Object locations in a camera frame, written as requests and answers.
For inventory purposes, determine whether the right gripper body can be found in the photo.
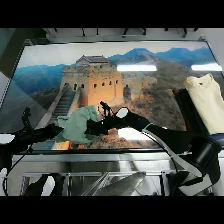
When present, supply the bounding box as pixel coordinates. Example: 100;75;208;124
85;116;118;136

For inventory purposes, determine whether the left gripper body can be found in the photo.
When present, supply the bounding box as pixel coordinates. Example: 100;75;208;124
40;122;65;139

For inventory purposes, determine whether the pale green garment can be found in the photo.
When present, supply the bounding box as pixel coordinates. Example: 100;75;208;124
54;105;102;145

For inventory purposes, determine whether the black garment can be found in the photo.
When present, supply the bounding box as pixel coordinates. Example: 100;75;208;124
172;87;205;135

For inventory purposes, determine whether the cream T-shirt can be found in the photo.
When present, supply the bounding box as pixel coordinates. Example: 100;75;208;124
183;73;224;135

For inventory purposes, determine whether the black cable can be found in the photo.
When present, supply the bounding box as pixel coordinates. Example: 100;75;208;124
2;145;35;197

